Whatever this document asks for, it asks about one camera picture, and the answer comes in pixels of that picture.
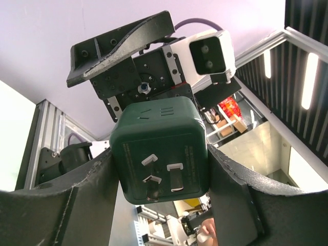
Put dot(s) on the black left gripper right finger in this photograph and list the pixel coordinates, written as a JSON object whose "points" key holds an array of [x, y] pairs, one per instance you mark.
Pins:
{"points": [[252, 209]]}

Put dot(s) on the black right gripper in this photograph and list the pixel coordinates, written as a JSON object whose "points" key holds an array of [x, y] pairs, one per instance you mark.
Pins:
{"points": [[119, 80]]}

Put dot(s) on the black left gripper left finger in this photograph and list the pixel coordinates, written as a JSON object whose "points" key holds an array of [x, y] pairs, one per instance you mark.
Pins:
{"points": [[76, 208]]}

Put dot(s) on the dark green cube socket adapter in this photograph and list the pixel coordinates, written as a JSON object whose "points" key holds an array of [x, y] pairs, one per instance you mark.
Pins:
{"points": [[160, 151]]}

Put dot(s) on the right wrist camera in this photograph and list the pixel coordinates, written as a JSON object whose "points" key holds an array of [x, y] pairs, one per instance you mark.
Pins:
{"points": [[206, 53]]}

